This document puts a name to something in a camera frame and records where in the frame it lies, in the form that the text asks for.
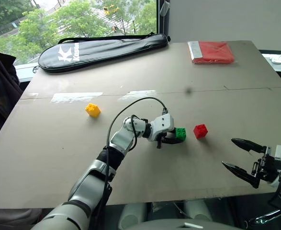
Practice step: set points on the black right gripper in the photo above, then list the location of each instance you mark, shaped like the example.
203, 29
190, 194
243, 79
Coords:
266, 165

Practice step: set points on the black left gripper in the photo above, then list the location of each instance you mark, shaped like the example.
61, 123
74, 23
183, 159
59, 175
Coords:
160, 141

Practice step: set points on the green toy brick cube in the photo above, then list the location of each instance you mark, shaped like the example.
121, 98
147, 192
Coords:
180, 133

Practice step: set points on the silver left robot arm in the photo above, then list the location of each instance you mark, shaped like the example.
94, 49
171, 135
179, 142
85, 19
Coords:
94, 176

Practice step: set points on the red toy brick cube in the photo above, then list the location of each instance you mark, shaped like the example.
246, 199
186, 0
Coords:
200, 131

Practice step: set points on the white cylinder under table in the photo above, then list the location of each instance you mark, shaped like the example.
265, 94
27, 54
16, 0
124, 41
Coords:
133, 215
197, 210

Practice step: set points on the yellow toy brick cube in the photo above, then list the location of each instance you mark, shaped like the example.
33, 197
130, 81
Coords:
92, 109

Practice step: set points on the red packaged cloth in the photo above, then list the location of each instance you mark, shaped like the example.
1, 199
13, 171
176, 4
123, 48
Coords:
212, 52

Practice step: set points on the white round windowsill device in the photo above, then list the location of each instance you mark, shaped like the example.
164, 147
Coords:
277, 60

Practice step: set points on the black racket bag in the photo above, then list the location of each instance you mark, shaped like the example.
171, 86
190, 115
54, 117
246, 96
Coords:
99, 51

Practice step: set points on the dark plaid garment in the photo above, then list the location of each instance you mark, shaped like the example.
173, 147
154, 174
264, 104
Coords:
0, 91

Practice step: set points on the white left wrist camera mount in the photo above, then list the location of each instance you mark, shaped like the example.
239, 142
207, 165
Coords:
164, 123

